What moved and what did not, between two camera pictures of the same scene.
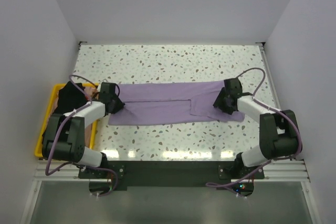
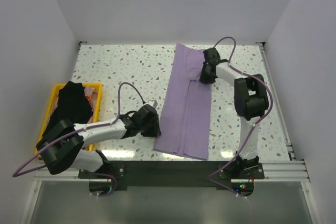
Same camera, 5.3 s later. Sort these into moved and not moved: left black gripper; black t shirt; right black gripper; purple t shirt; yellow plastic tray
Moved: right black gripper; left black gripper; purple t shirt
Not moved: yellow plastic tray; black t shirt
